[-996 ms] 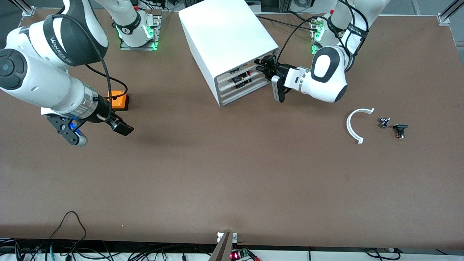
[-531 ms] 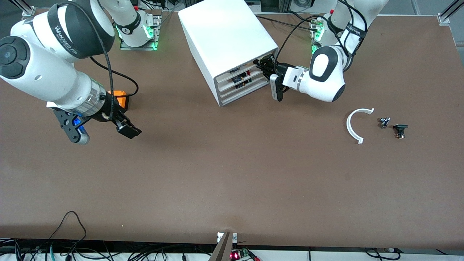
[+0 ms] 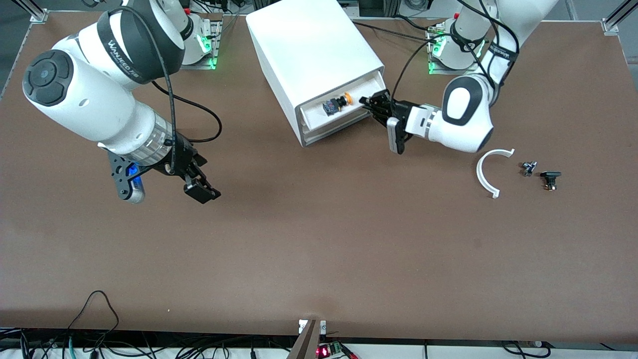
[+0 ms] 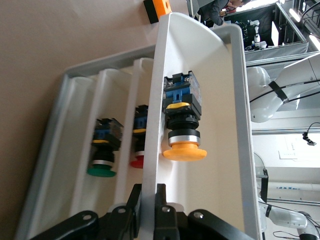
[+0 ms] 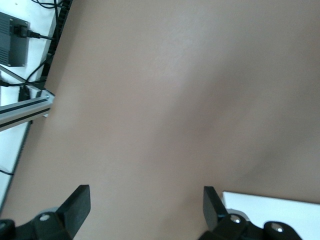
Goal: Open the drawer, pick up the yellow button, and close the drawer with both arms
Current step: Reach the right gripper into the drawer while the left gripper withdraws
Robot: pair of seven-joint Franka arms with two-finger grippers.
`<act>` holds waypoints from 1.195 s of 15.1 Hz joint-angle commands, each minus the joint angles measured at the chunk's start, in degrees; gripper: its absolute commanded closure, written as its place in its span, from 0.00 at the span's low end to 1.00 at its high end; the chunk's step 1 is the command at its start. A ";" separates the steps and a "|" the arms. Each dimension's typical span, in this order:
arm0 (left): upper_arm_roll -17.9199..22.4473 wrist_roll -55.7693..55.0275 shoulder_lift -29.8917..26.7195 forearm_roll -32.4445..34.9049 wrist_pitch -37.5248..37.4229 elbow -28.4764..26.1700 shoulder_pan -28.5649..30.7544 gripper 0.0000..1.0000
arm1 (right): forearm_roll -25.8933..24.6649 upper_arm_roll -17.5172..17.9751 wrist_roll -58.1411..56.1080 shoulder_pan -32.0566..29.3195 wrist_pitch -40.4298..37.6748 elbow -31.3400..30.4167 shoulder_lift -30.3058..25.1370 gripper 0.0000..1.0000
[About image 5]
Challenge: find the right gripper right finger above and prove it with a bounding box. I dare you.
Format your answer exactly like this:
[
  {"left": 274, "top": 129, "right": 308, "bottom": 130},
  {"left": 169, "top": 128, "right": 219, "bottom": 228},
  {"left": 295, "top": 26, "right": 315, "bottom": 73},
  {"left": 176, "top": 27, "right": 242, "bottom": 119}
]
[{"left": 197, "top": 185, "right": 301, "bottom": 240}]

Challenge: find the black floor cable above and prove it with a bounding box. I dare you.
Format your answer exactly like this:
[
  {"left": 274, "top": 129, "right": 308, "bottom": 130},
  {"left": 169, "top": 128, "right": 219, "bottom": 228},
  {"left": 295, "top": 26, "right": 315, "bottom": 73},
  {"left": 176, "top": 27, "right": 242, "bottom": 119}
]
[{"left": 0, "top": 53, "right": 55, "bottom": 88}]

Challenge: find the white drawer cabinet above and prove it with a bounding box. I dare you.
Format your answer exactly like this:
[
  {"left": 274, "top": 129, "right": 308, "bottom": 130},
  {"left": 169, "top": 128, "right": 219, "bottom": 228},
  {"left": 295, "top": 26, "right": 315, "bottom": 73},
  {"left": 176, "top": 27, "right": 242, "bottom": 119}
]
[{"left": 221, "top": 190, "right": 320, "bottom": 240}]

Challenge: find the silver corner bracket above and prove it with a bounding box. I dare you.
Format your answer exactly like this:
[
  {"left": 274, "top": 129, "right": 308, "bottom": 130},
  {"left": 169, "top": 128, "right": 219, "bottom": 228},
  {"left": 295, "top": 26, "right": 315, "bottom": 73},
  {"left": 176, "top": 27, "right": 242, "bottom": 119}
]
[{"left": 37, "top": 89, "right": 56, "bottom": 118}]

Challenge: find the grey electronics box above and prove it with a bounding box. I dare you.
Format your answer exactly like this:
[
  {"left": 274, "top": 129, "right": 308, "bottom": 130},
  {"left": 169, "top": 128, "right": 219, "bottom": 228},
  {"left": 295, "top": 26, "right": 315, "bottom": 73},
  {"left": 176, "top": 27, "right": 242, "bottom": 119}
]
[{"left": 0, "top": 11, "right": 30, "bottom": 68}]

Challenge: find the aluminium camera mast profile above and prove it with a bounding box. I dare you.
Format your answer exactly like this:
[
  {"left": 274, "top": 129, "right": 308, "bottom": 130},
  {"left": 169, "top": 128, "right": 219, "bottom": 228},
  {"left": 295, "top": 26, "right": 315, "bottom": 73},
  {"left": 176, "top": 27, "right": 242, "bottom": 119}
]
[{"left": 0, "top": 91, "right": 55, "bottom": 133}]

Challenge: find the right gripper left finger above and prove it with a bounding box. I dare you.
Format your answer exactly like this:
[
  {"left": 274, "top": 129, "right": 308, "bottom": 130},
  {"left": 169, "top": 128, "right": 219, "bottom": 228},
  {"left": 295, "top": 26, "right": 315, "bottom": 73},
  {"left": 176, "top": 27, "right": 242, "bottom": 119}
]
[{"left": 0, "top": 184, "right": 92, "bottom": 240}]

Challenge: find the black power plug cable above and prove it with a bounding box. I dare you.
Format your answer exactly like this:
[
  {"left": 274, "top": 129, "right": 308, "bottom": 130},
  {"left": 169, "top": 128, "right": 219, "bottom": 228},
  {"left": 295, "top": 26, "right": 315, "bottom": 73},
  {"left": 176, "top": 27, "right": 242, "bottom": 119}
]
[{"left": 11, "top": 24, "right": 55, "bottom": 41}]

